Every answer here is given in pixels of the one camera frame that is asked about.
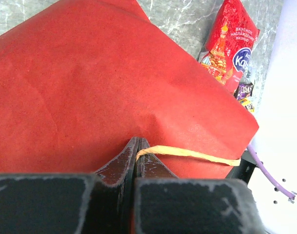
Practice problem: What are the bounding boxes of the yellow m&m's pack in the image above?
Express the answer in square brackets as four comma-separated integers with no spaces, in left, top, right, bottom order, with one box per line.
[239,97,255,113]

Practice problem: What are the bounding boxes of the purple m&m's pack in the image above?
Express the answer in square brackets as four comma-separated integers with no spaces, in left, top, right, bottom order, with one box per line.
[234,82,254,100]

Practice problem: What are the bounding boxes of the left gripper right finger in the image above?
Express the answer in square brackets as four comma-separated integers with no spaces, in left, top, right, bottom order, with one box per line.
[133,137,266,234]

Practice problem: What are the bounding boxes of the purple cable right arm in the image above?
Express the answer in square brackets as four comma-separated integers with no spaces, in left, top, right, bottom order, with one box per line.
[246,143,297,206]

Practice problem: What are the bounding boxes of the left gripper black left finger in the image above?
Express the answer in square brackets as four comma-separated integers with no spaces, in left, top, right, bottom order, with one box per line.
[0,137,139,234]

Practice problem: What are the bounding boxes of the red candy bag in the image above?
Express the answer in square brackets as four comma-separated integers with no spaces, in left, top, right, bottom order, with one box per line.
[200,0,260,94]

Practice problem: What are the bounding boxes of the red and brown paper bag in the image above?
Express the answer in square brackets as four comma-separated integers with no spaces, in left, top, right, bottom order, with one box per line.
[0,0,258,173]

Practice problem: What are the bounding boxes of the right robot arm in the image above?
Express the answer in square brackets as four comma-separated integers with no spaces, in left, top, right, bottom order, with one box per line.
[227,145,297,234]

